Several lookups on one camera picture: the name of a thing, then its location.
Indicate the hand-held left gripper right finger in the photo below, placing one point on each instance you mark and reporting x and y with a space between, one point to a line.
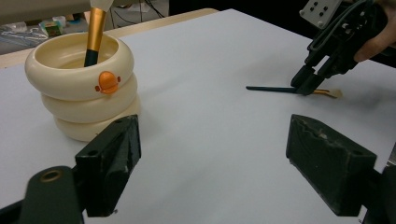
330 165

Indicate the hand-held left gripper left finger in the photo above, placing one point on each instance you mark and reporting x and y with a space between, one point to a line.
112 165

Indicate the thin dark makeup brush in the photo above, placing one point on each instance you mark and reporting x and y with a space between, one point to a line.
267 89

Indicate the cream ringed brush holder cup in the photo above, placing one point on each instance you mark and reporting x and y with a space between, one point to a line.
77 84

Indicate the large gold-ferrule makeup brush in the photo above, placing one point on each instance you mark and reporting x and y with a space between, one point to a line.
95 28

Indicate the small green box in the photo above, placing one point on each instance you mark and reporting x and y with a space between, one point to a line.
52 28

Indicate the clear plastic bag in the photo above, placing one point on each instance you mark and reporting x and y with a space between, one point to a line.
15 34

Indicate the light wooden desk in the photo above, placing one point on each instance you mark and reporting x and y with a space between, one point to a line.
37 9

